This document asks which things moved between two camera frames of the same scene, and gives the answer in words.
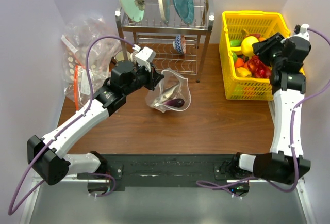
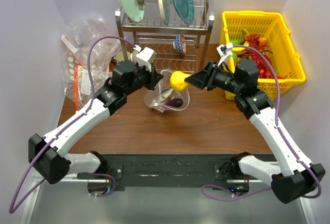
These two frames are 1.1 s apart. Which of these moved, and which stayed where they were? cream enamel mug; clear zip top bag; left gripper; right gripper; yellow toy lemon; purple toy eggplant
Moved: yellow toy lemon; right gripper
Stayed: left gripper; purple toy eggplant; cream enamel mug; clear zip top bag
